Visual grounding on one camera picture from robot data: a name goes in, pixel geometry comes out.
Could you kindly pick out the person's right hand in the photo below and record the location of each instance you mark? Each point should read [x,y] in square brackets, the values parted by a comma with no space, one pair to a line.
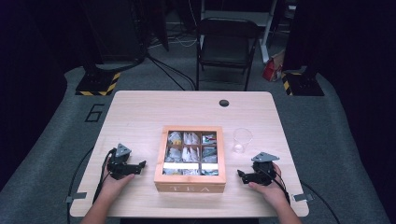
[275,191]

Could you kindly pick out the person's left hand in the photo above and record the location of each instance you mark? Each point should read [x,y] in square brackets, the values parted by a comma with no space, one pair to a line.
[116,186]

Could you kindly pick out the pile of tea bags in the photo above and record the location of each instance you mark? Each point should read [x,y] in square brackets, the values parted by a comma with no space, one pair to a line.
[174,154]

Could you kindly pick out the black stand with striped base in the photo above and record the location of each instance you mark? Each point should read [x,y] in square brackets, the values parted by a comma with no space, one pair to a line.
[98,84]
[303,85]

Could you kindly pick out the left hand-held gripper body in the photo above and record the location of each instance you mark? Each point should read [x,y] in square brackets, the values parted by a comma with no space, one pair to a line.
[120,169]

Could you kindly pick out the clear plastic cup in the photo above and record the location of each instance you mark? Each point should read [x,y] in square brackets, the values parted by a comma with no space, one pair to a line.
[242,140]

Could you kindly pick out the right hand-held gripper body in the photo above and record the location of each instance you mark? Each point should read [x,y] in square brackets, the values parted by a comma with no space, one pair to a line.
[263,175]

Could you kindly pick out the grey tape strip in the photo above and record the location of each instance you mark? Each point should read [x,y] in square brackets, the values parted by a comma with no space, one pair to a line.
[302,197]
[76,197]

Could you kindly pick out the black table grommet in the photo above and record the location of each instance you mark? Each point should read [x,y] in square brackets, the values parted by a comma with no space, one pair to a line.
[224,103]

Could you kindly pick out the wooden tea box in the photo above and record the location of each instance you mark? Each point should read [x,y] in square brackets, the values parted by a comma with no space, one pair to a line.
[160,183]

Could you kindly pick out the black folding chair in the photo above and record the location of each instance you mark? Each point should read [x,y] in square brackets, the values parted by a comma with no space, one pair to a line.
[225,46]

